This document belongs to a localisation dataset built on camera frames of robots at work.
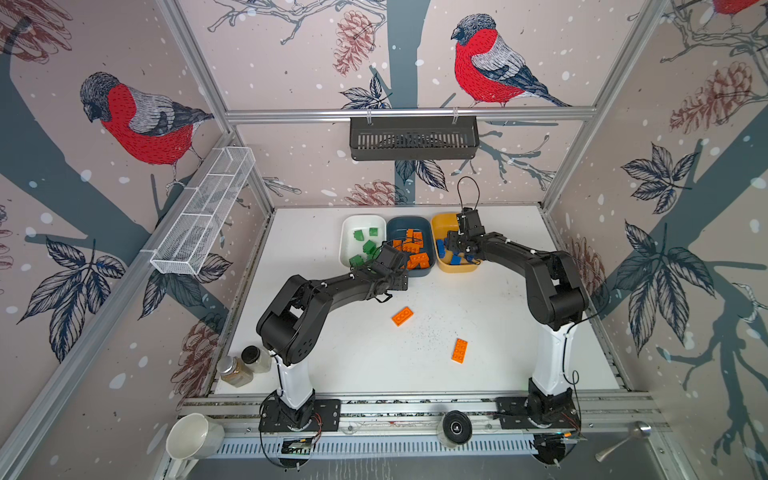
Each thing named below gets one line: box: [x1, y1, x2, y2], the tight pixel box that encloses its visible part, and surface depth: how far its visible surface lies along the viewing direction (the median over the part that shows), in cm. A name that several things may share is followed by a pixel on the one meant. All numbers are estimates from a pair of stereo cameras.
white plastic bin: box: [339, 214, 387, 267], surface depth 113 cm
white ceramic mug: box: [166, 413, 225, 460], surface depth 66 cm
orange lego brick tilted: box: [391, 306, 415, 327], surface depth 92 cm
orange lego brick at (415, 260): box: [408, 253, 430, 270], surface depth 105 cm
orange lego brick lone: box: [451, 338, 469, 364], surface depth 85 cm
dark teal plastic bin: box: [386, 216, 436, 277], surface depth 109 cm
